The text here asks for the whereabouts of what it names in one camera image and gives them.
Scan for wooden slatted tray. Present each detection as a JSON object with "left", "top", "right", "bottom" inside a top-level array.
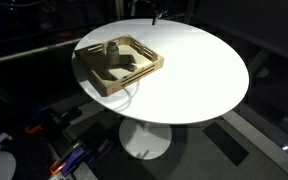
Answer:
[{"left": 73, "top": 34, "right": 165, "bottom": 98}]

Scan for grey metal handrail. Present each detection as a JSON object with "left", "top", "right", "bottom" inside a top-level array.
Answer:
[{"left": 0, "top": 37, "right": 82, "bottom": 67}]

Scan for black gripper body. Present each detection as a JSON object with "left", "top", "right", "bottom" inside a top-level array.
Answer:
[{"left": 155, "top": 9, "right": 169, "bottom": 20}]

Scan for dark floor hatch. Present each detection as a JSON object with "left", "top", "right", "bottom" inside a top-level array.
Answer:
[{"left": 202, "top": 121, "right": 250, "bottom": 167}]

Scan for orange and white bottle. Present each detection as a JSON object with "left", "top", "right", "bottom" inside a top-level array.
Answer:
[{"left": 105, "top": 41, "right": 121, "bottom": 67}]

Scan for white round table pedestal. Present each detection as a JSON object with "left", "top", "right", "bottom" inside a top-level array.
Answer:
[{"left": 118, "top": 117, "right": 173, "bottom": 160}]

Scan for purple clamp with orange tip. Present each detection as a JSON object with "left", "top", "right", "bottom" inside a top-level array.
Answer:
[{"left": 49, "top": 138, "right": 114, "bottom": 177}]

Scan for black clamp with orange tip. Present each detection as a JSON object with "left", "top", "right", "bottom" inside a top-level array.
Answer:
[{"left": 25, "top": 105, "right": 83, "bottom": 136}]

